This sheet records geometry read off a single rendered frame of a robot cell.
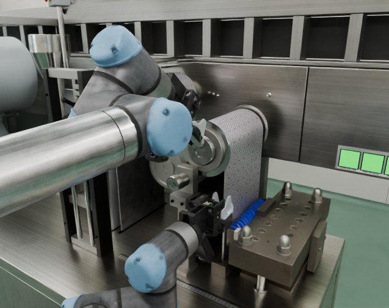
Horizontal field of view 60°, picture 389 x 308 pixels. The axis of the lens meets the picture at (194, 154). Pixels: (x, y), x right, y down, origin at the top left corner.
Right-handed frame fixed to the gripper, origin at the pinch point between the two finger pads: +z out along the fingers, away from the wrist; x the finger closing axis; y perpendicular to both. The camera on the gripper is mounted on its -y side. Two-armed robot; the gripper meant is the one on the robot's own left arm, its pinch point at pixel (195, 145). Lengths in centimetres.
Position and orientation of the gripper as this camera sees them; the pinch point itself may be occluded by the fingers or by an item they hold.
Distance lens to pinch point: 81.1
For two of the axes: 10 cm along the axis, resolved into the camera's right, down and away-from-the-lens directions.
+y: 3.4, -9.0, 2.6
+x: -8.4, -1.7, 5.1
